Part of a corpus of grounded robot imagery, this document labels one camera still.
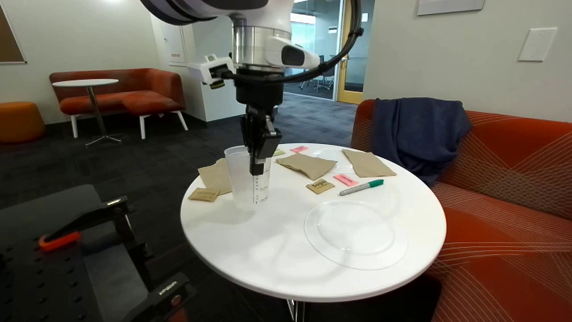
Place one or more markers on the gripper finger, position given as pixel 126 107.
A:
pixel 244 129
pixel 261 138

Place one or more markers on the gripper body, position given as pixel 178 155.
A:
pixel 259 94

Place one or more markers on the clear plastic measuring cup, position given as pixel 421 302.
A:
pixel 241 183

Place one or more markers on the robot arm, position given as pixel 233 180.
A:
pixel 250 18

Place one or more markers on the yellow sweetener packet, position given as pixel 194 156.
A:
pixel 279 153

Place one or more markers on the pink sweetener packet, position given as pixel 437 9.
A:
pixel 346 180
pixel 299 149

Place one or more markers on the brown paper napkin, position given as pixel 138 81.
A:
pixel 308 165
pixel 367 163
pixel 216 176

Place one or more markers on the group of office chairs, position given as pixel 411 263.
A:
pixel 322 76

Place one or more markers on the brown sugar packet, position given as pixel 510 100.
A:
pixel 320 186
pixel 204 194

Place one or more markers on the wooden glass door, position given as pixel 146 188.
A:
pixel 344 80

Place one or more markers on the green capped marker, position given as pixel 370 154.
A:
pixel 359 187

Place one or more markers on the red sofa white legs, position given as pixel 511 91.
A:
pixel 134 96

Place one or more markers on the clear plastic plate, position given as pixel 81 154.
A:
pixel 355 235

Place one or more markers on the dark blue blanket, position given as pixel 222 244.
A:
pixel 415 134

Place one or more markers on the round white side table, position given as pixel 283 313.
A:
pixel 85 82

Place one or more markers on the orange ottoman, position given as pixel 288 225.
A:
pixel 20 120

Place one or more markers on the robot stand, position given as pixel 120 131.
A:
pixel 40 268

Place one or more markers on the orange patterned sofa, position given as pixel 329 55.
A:
pixel 505 201

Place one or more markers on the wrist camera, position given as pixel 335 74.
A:
pixel 203 69

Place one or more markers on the white wall panel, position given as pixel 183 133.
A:
pixel 174 44

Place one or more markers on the brown wall board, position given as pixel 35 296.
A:
pixel 8 42

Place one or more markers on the white wall plate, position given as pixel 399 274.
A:
pixel 537 44

